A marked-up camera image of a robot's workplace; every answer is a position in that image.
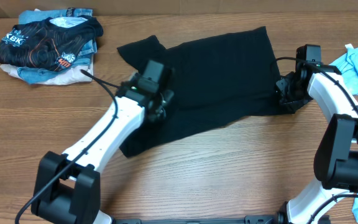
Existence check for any black t-shirt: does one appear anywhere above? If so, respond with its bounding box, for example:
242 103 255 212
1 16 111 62
117 27 291 157

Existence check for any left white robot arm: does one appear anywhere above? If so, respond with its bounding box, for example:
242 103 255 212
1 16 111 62
25 78 174 224

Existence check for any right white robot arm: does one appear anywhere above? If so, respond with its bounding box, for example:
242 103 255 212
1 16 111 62
270 61 358 223

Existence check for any folded cream white garment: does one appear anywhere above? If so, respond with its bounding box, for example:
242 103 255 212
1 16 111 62
0 57 93 85

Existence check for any folded blue denim garment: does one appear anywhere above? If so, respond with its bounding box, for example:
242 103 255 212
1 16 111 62
19 7 97 67

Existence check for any black orange patterned shirt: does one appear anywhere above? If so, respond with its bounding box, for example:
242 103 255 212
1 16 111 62
0 16 103 72

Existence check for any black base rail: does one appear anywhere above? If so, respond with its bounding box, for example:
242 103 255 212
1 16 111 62
110 214 332 224

